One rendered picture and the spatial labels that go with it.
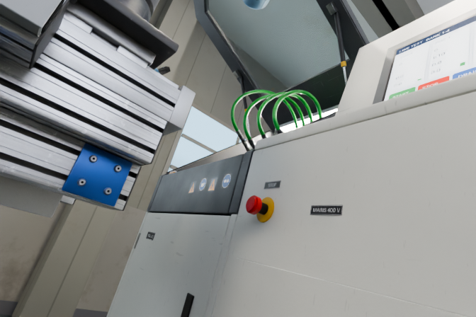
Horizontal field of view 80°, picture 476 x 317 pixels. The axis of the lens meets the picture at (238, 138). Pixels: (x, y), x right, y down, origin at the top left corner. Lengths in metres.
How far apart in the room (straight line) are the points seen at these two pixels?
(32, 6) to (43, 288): 2.13
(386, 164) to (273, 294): 0.27
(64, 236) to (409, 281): 2.19
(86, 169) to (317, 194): 0.39
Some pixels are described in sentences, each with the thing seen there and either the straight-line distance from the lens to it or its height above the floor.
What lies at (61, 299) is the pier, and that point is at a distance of 2.46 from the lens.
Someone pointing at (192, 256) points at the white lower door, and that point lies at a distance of 0.80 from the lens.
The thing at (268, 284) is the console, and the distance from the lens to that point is 0.54.
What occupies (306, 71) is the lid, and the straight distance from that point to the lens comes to 1.43.
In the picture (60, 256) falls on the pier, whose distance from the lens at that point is 2.39.
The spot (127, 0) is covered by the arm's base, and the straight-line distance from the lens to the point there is 0.63.
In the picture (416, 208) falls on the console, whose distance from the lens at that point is 0.41.
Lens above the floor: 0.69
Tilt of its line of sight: 23 degrees up
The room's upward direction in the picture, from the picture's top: 16 degrees clockwise
